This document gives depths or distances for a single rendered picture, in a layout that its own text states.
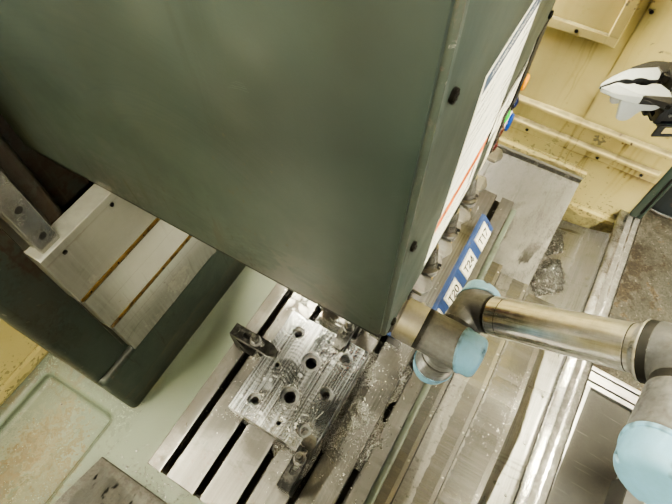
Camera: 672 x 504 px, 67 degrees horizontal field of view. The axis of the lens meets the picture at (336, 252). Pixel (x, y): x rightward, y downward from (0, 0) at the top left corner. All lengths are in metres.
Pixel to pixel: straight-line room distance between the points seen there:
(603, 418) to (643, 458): 1.57
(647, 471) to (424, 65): 0.58
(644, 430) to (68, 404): 1.61
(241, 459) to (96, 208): 0.69
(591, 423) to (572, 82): 1.29
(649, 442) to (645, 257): 2.31
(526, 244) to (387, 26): 1.59
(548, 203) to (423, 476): 0.99
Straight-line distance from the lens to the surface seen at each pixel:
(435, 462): 1.53
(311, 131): 0.40
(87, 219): 1.09
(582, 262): 1.99
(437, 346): 0.85
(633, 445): 0.75
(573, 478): 2.21
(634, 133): 1.77
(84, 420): 1.85
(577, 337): 0.89
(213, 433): 1.38
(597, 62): 1.65
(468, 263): 1.52
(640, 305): 2.85
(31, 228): 1.03
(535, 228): 1.87
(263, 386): 1.29
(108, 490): 1.70
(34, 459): 1.89
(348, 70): 0.34
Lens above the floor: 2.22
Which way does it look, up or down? 60 degrees down
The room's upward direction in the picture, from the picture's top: 1 degrees clockwise
